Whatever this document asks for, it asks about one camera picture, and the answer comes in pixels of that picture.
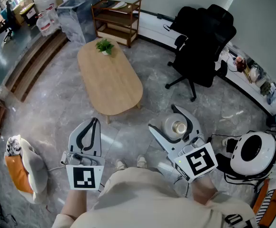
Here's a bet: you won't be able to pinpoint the grey marble cabinet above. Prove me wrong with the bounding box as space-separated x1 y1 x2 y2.
56 0 101 45

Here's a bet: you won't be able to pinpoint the dark desk chair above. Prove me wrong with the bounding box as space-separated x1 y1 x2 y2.
3 0 18 43

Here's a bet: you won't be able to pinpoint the black backpack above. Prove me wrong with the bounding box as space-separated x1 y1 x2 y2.
163 6 201 36

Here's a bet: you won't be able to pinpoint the person's right shoe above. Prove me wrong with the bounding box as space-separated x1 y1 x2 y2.
137 154 148 169

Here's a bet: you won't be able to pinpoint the clear water jug red label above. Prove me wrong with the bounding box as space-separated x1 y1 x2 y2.
45 5 60 29
36 13 54 38

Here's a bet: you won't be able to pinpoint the gold-capped glass perfume bottle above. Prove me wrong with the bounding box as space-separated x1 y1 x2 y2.
161 113 188 136

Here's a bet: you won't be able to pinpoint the person's beige shirt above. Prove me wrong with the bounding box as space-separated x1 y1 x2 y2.
51 167 258 228

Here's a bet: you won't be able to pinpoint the person's shoe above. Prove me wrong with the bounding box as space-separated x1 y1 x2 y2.
137 154 148 169
116 159 128 171

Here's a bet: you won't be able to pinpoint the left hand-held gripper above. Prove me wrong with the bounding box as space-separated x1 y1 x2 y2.
60 117 106 191

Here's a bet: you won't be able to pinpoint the wooden coffee table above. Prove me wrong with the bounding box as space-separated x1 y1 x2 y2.
77 37 144 124

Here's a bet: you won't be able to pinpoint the small green potted plant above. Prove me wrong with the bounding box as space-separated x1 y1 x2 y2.
95 38 115 57

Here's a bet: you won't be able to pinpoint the black office chair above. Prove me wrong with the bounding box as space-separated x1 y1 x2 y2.
164 4 237 103

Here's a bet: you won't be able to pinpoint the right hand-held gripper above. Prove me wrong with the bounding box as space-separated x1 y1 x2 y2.
148 104 218 184

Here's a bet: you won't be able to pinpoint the person's right forearm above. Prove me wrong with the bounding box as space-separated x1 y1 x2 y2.
189 176 218 206

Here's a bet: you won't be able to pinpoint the brown wooden shelf unit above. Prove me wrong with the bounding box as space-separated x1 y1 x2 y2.
91 0 144 48

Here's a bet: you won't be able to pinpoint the black and white patterned pillow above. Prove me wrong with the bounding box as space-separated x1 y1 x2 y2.
6 136 22 157

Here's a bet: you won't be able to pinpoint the person's left forearm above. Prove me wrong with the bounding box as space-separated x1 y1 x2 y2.
59 189 100 221

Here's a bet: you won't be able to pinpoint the pile of assorted items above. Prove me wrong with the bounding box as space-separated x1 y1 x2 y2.
232 55 276 105

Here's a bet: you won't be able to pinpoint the black bin yellow lid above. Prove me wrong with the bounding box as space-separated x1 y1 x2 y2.
19 3 38 26

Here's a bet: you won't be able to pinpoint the person's left shoe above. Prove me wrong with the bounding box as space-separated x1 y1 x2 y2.
116 159 128 171

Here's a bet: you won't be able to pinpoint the orange cushion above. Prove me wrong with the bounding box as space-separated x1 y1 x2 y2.
4 154 34 195

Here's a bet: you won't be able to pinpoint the wooden steps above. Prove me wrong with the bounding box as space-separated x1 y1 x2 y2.
4 29 69 103

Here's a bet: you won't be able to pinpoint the white plate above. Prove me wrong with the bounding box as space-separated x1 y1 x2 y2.
111 1 128 10

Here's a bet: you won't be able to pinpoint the orange striped cloth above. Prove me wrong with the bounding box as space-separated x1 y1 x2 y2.
252 178 276 226

